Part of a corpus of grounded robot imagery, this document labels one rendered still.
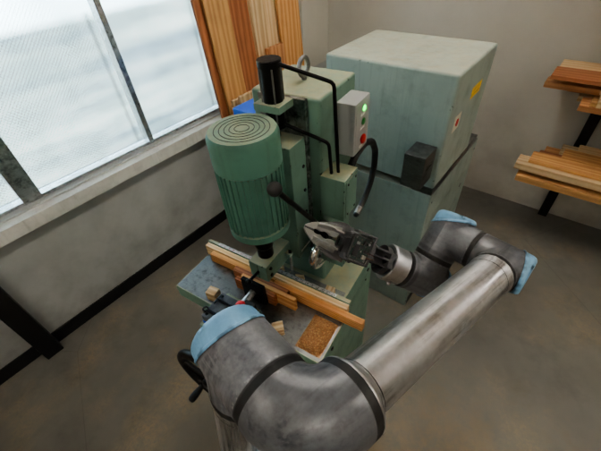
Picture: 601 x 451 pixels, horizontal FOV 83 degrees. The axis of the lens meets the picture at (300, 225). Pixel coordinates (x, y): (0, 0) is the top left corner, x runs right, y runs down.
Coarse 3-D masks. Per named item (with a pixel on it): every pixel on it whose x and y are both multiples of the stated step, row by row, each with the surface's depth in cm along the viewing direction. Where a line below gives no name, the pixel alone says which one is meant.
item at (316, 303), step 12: (216, 252) 129; (228, 264) 126; (240, 264) 124; (288, 288) 115; (300, 300) 114; (312, 300) 111; (324, 312) 111; (336, 312) 107; (348, 312) 106; (348, 324) 107; (360, 324) 103
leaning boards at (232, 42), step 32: (192, 0) 185; (224, 0) 196; (256, 0) 214; (288, 0) 233; (224, 32) 204; (256, 32) 222; (288, 32) 243; (224, 64) 211; (256, 64) 235; (288, 64) 254; (224, 96) 221
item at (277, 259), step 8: (280, 240) 113; (280, 248) 111; (288, 248) 114; (256, 256) 109; (272, 256) 108; (280, 256) 111; (256, 264) 106; (264, 264) 106; (272, 264) 108; (280, 264) 112; (264, 272) 107; (272, 272) 109
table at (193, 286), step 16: (208, 256) 134; (192, 272) 128; (208, 272) 127; (224, 272) 127; (192, 288) 122; (224, 288) 121; (208, 304) 118; (256, 304) 115; (272, 304) 115; (304, 304) 114; (272, 320) 110; (288, 320) 110; (304, 320) 110; (336, 320) 109; (288, 336) 106; (336, 336) 106; (304, 352) 102
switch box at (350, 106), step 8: (344, 96) 96; (352, 96) 96; (360, 96) 95; (368, 96) 96; (344, 104) 92; (352, 104) 92; (360, 104) 93; (368, 104) 98; (344, 112) 94; (352, 112) 93; (360, 112) 95; (344, 120) 95; (352, 120) 94; (360, 120) 97; (344, 128) 97; (352, 128) 96; (344, 136) 99; (352, 136) 97; (360, 136) 101; (344, 144) 100; (352, 144) 99; (344, 152) 102; (352, 152) 101
